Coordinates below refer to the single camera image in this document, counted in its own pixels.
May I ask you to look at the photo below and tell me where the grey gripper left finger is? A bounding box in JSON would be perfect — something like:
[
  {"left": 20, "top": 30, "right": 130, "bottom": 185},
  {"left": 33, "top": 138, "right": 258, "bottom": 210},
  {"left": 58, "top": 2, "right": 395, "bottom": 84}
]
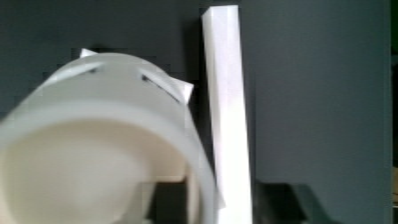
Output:
[{"left": 146, "top": 181, "right": 189, "bottom": 224}]

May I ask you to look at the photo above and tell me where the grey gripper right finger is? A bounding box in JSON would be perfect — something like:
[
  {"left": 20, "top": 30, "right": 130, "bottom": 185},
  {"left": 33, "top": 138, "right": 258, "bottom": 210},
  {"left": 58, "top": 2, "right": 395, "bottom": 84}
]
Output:
[{"left": 255, "top": 182, "right": 344, "bottom": 224}]

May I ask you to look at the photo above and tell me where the white lamp shade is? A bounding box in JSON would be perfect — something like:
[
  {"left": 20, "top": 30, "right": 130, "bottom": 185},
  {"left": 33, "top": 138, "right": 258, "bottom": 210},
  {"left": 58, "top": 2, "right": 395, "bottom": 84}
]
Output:
[{"left": 0, "top": 51, "right": 221, "bottom": 224}]

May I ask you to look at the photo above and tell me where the white left wall bar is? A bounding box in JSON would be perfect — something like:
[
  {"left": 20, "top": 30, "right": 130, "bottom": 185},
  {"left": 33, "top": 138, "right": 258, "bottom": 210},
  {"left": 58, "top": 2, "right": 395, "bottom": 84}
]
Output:
[{"left": 203, "top": 5, "right": 253, "bottom": 224}]

